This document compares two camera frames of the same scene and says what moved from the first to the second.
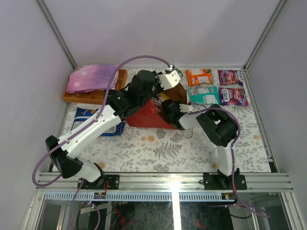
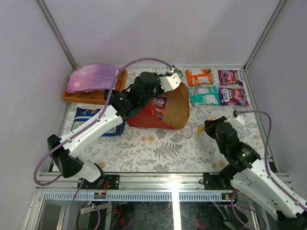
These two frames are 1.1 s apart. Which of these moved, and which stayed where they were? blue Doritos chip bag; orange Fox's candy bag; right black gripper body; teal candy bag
Moved: right black gripper body
Stayed: blue Doritos chip bag; orange Fox's candy bag; teal candy bag
